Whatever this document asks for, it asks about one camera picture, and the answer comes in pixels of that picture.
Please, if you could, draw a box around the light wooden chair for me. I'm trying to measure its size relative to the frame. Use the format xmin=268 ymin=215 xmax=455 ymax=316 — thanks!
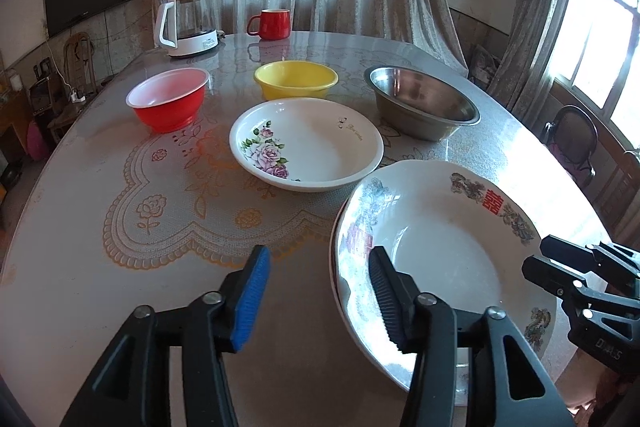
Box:
xmin=47 ymin=32 xmax=98 ymax=142

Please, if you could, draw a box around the dark round back chair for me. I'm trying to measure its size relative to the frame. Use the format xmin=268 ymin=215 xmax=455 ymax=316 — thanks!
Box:
xmin=542 ymin=105 xmax=599 ymax=188

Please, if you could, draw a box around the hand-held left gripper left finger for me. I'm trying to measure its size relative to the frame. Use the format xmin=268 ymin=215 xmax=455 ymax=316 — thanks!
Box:
xmin=60 ymin=245 xmax=272 ymax=427

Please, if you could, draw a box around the large white patterned rim plate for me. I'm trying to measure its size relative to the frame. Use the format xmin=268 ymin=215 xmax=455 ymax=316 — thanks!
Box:
xmin=330 ymin=159 xmax=558 ymax=395

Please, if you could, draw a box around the narrow grey window curtain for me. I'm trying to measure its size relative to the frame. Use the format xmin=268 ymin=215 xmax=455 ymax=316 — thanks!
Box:
xmin=487 ymin=0 xmax=583 ymax=108

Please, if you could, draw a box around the black speaker box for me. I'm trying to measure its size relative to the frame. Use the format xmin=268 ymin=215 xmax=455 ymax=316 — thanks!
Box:
xmin=29 ymin=77 xmax=54 ymax=114

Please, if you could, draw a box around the white glass electric kettle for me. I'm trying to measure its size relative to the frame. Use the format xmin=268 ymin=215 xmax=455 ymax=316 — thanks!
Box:
xmin=153 ymin=0 xmax=221 ymax=58

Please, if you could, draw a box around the stainless steel bowl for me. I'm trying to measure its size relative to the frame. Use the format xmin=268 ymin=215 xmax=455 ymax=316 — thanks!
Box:
xmin=364 ymin=66 xmax=482 ymax=142

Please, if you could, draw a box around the white power cable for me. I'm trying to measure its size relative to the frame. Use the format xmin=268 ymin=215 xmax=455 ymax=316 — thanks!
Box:
xmin=46 ymin=38 xmax=76 ymax=96

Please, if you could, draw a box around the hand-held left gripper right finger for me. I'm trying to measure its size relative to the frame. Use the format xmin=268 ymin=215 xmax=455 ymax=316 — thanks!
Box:
xmin=367 ymin=246 xmax=576 ymax=427

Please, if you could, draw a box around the red plastic bowl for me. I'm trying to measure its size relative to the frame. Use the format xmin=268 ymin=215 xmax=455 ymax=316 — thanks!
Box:
xmin=125 ymin=67 xmax=210 ymax=134

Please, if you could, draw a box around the red mug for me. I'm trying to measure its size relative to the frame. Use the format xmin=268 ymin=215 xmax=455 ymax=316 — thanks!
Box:
xmin=246 ymin=9 xmax=292 ymax=41

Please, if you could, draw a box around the dark wooden chair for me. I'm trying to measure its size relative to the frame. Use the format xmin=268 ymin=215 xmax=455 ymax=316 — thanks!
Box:
xmin=597 ymin=151 xmax=640 ymax=233

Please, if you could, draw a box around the lace pattern table mat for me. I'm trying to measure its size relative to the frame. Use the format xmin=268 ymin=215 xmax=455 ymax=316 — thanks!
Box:
xmin=102 ymin=107 xmax=436 ymax=269

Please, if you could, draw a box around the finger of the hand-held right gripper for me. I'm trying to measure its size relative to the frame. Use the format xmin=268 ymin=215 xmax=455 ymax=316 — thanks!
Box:
xmin=540 ymin=234 xmax=640 ymax=281
xmin=521 ymin=255 xmax=617 ymax=304

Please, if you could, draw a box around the pink bag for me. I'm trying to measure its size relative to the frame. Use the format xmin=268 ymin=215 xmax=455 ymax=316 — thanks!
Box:
xmin=26 ymin=121 xmax=50 ymax=160

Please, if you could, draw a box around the yellow plastic bowl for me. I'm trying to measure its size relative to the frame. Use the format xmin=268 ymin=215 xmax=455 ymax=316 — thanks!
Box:
xmin=253 ymin=61 xmax=338 ymax=102

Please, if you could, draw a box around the window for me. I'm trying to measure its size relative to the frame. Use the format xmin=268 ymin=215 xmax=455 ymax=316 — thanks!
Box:
xmin=545 ymin=0 xmax=640 ymax=148

